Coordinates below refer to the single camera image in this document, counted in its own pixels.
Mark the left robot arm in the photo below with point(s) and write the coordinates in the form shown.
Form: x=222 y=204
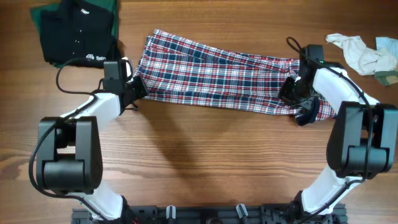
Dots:
x=67 y=160

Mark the black folded polo shirt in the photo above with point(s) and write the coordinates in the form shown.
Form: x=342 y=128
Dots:
x=74 y=34

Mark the green folded shirt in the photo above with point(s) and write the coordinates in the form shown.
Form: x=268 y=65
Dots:
x=115 y=18

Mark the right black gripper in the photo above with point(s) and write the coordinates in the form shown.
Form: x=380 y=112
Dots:
x=292 y=91

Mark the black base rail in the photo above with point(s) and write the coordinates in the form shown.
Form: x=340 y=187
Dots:
x=263 y=214

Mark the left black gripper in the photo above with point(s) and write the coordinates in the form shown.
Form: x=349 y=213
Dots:
x=142 y=91

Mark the olive green cloth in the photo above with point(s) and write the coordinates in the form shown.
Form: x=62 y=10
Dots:
x=386 y=78

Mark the beige crumpled cloth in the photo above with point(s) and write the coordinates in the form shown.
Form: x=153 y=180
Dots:
x=362 y=59

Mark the light blue cloth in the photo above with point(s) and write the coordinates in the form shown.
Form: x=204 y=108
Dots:
x=389 y=44

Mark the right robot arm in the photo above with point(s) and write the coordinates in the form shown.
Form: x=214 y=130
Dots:
x=363 y=139

